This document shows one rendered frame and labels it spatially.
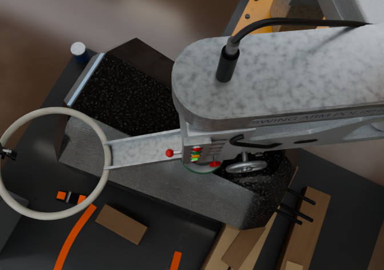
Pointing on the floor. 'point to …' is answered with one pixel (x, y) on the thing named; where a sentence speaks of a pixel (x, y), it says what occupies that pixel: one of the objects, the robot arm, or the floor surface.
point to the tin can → (80, 52)
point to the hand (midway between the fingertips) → (7, 155)
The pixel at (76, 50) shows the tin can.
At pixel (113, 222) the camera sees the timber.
